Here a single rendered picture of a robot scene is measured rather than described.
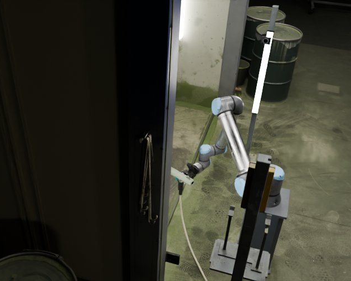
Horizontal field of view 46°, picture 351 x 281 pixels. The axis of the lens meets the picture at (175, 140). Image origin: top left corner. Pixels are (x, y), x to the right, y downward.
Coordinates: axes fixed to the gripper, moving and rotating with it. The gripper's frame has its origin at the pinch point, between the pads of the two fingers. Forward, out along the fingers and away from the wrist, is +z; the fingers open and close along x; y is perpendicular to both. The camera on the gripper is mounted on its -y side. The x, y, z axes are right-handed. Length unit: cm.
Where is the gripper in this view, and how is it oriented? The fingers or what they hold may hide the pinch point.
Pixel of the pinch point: (179, 179)
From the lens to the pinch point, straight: 334.1
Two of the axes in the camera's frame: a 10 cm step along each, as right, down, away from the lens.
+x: -7.6, -4.0, 5.2
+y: -0.4, 8.2, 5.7
